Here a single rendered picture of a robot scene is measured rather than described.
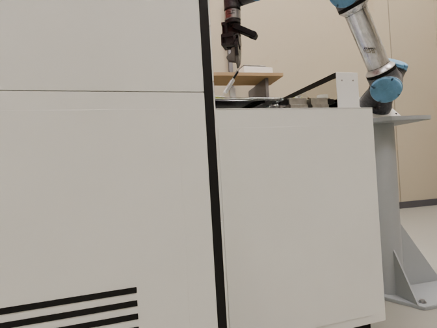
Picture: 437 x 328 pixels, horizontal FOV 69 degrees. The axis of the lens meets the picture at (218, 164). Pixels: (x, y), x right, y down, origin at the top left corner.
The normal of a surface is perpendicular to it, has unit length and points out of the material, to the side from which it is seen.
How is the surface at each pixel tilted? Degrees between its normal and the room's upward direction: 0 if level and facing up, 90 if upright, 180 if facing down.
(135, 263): 90
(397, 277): 90
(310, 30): 90
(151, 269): 90
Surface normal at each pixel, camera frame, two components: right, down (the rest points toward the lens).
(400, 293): -0.97, 0.06
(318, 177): 0.27, -0.03
